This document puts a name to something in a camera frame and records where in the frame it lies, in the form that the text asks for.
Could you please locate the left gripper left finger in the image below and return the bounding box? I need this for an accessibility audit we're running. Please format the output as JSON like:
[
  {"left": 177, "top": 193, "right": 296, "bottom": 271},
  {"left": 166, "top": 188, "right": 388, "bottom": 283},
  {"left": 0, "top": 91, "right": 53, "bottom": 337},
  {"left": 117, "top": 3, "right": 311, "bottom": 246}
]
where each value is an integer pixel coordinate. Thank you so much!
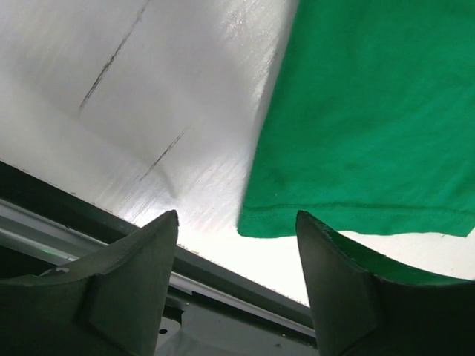
[{"left": 1, "top": 211, "right": 179, "bottom": 355}]

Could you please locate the green t-shirt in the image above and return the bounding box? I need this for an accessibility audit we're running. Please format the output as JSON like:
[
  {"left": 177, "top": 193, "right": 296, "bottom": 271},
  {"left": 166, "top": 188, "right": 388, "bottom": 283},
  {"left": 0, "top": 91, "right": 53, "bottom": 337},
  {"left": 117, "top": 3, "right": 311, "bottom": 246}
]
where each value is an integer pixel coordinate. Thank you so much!
[{"left": 237, "top": 1, "right": 474, "bottom": 238}]

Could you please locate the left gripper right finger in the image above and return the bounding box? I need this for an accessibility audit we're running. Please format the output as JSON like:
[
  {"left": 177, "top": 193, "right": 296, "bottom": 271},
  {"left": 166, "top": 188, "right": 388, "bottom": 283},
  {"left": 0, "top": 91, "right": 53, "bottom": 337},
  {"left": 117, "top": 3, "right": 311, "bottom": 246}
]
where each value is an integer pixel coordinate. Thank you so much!
[{"left": 295, "top": 211, "right": 474, "bottom": 355}]

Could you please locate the left aluminium table rail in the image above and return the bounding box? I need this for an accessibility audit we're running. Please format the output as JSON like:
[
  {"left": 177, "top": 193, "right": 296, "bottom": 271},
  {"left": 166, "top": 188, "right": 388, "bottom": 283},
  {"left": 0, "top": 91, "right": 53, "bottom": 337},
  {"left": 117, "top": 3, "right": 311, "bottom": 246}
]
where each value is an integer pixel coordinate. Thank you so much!
[{"left": 1, "top": 162, "right": 315, "bottom": 337}]

